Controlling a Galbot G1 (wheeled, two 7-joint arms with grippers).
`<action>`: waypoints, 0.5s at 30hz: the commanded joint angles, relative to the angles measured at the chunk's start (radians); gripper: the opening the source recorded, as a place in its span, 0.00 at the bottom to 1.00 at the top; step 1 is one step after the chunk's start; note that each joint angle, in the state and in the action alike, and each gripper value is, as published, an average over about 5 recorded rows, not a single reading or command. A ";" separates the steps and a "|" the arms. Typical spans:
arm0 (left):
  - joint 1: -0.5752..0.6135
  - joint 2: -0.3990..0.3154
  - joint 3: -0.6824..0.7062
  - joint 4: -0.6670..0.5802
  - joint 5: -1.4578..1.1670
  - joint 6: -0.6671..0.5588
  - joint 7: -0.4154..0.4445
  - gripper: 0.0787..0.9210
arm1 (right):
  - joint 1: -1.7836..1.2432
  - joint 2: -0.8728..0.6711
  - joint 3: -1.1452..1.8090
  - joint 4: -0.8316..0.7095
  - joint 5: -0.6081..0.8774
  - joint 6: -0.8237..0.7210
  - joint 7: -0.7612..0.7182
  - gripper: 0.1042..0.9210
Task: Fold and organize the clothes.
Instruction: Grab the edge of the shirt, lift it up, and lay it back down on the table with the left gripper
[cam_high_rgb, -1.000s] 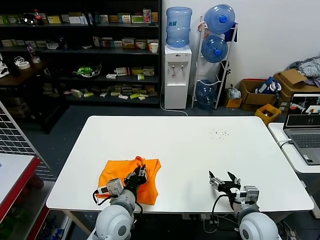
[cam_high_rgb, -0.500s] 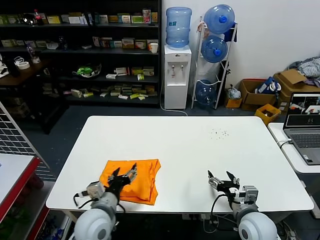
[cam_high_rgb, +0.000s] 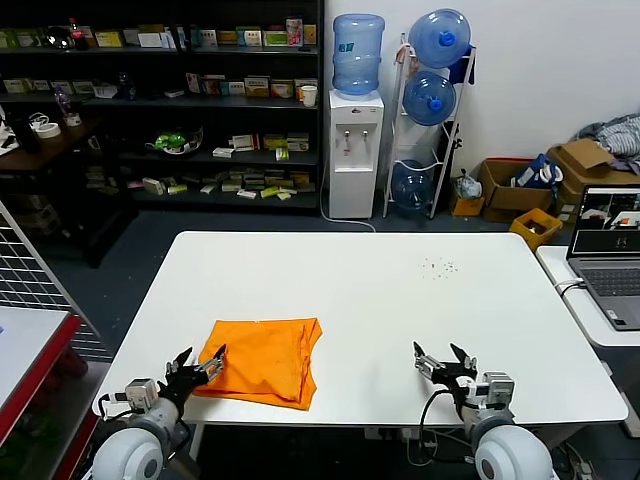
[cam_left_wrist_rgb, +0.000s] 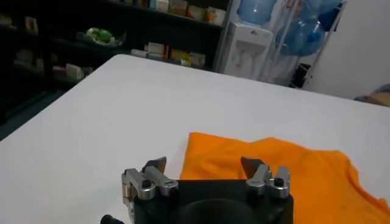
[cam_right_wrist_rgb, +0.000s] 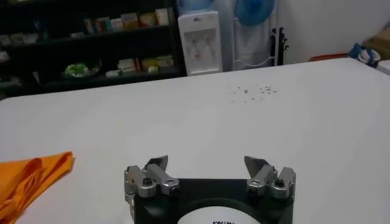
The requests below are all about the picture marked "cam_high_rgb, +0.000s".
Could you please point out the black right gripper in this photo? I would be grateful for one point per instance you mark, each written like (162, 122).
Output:
(452, 377)

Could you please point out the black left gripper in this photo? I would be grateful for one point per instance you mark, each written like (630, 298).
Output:
(180, 384)

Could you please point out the orange t-shirt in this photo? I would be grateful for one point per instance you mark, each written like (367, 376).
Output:
(260, 360)

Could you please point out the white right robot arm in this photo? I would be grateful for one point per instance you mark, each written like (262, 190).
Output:
(510, 455)

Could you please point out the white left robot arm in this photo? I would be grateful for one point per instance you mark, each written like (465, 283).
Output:
(130, 455)

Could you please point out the pile of grey clothes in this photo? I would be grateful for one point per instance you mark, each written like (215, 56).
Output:
(618, 135)

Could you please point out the white power strip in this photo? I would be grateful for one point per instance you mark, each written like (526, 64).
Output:
(386, 434)

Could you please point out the white side table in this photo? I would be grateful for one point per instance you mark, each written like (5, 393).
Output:
(581, 310)

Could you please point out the yellow plastic bin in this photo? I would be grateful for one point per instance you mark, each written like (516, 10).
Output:
(525, 227)

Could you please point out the small cardboard box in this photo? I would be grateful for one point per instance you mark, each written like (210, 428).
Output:
(469, 206)

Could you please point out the white cart with red edge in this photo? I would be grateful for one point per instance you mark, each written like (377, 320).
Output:
(25, 340)

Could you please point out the small green box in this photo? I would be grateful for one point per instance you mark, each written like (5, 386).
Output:
(283, 154)
(177, 190)

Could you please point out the open cardboard box red edge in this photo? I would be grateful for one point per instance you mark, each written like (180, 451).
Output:
(506, 197)

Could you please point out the pink white flat box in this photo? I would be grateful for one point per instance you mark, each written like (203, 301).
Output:
(246, 194)

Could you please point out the crumpled plastic bag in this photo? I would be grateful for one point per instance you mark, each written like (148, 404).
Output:
(469, 187)

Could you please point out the grey laptop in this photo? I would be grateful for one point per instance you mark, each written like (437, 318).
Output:
(611, 280)

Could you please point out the yellow green medicine box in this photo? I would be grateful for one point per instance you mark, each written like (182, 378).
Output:
(276, 141)
(270, 193)

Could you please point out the blue white bag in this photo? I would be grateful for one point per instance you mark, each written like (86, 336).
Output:
(534, 172)

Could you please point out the white water dispenser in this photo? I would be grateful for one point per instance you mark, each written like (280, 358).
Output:
(354, 175)

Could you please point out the brown cardboard box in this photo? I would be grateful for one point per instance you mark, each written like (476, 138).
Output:
(576, 192)

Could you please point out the glass bowl with green contents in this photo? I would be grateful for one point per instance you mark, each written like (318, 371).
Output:
(171, 142)

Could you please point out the white box with red stripe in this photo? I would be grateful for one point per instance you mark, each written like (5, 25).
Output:
(246, 142)

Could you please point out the black stand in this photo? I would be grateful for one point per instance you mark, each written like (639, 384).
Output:
(450, 132)

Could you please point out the white metal jug rack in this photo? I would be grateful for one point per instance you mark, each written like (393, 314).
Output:
(394, 130)

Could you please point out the beige green medicine box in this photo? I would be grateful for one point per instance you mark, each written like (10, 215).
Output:
(298, 142)

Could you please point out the flattened cardboard box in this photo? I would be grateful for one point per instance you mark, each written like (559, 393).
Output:
(581, 155)

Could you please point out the brown wooden table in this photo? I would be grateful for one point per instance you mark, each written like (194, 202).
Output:
(66, 140)

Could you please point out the black shelving unit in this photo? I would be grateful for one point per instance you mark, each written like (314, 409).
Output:
(151, 104)

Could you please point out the small tape roll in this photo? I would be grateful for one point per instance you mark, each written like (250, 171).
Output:
(73, 120)

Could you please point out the white tape roll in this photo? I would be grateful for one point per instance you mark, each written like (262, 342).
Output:
(53, 130)

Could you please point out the black cylinder container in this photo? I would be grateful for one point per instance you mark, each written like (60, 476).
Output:
(28, 137)

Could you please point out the dark blue glass bottle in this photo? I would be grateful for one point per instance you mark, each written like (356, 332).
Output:
(126, 90)

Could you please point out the yellow orange medicine box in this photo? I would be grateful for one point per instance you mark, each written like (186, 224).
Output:
(257, 87)

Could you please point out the white paper cup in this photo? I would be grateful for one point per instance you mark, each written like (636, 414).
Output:
(309, 96)

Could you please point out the clear plastic bottle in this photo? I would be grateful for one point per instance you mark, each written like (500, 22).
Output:
(61, 105)

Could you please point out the orange white medicine box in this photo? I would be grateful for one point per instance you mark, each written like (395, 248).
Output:
(297, 85)

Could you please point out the blue water jug with label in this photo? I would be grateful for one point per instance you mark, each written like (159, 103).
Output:
(358, 55)

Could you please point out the teal white medicine box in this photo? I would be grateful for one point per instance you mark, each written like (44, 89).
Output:
(249, 38)

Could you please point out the tall pink medicine box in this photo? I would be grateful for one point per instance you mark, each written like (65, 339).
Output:
(295, 33)

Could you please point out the cola bottle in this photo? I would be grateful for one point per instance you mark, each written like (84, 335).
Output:
(77, 39)

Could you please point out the clear glass sphere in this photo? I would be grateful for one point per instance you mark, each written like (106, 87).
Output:
(59, 39)

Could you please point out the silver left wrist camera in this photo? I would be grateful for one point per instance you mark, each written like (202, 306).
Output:
(140, 392)

